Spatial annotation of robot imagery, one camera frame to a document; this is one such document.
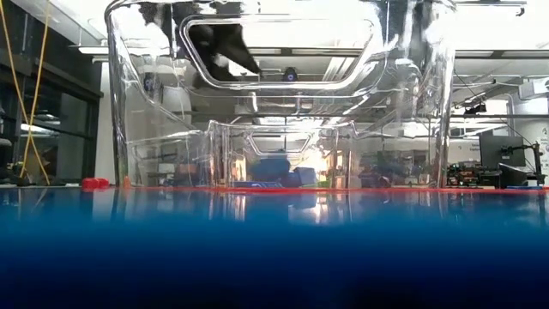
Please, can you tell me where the black ceiling device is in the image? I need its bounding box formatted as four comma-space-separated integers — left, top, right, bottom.
462, 102, 488, 116

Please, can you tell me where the desk with electronics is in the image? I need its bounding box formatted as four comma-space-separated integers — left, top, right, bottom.
445, 162, 548, 190

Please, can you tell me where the small red block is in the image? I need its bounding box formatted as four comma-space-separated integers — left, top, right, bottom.
81, 177, 111, 191

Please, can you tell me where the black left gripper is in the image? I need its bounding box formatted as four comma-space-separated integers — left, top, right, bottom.
171, 2, 262, 82

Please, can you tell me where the black computer monitor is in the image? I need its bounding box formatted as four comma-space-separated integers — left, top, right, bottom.
479, 135, 527, 169

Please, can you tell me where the yellow hanging cable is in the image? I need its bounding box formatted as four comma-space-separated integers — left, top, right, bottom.
0, 0, 51, 186

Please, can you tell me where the clear plastic bin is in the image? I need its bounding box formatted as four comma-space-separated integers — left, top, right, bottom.
126, 119, 359, 190
105, 0, 458, 190

